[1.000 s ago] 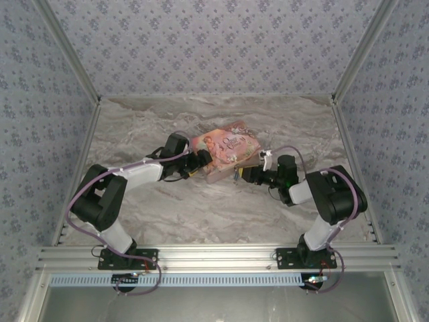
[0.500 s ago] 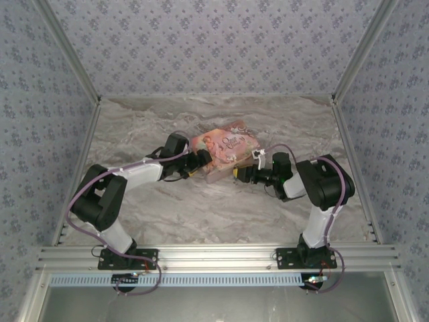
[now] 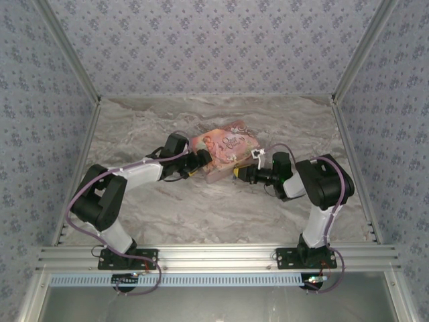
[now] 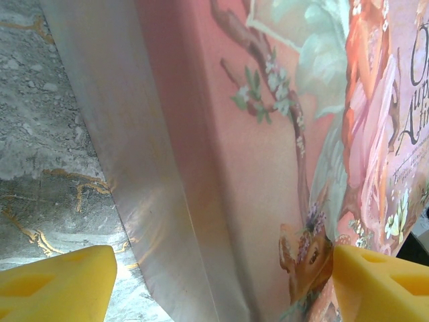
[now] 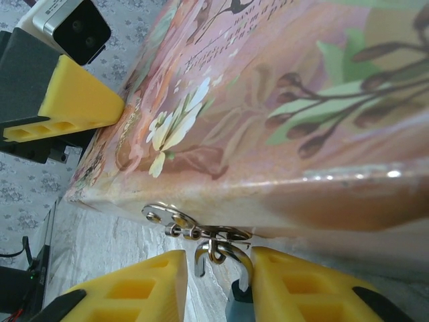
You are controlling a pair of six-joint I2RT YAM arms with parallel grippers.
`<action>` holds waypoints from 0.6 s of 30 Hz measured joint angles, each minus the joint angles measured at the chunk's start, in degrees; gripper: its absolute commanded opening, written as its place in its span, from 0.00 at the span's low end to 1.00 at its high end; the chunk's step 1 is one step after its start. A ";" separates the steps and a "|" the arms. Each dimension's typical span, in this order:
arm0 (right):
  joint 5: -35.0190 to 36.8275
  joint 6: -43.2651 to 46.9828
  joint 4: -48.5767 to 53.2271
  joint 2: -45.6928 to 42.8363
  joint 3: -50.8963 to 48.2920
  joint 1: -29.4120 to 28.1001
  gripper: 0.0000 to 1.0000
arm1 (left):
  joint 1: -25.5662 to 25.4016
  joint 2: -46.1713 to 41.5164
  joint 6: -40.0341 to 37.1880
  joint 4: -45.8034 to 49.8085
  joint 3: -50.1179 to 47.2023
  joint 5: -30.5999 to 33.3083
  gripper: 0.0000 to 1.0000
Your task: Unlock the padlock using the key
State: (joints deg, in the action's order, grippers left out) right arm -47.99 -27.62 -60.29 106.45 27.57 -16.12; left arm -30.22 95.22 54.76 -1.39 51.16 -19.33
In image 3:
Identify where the pink illustrated book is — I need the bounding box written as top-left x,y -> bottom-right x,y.
190,121 -> 259,184

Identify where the small electronics board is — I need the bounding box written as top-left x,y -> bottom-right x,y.
300,272 -> 331,291

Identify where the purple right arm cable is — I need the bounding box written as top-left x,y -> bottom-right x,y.
263,143 -> 347,294

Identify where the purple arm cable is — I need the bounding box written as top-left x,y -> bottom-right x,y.
263,143 -> 347,294
65,129 -> 194,297

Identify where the aluminium front rail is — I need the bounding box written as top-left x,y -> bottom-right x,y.
35,244 -> 402,272

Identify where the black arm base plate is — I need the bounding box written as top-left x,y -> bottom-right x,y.
275,247 -> 338,271
97,247 -> 159,271

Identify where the aluminium side rail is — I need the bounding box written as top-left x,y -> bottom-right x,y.
52,99 -> 103,248

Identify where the white slotted cable duct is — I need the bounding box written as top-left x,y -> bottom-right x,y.
48,272 -> 304,288

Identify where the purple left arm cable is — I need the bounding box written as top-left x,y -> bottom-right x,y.
65,129 -> 194,297

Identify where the aluminium corner post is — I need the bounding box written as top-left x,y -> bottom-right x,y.
33,0 -> 102,105
330,0 -> 400,105

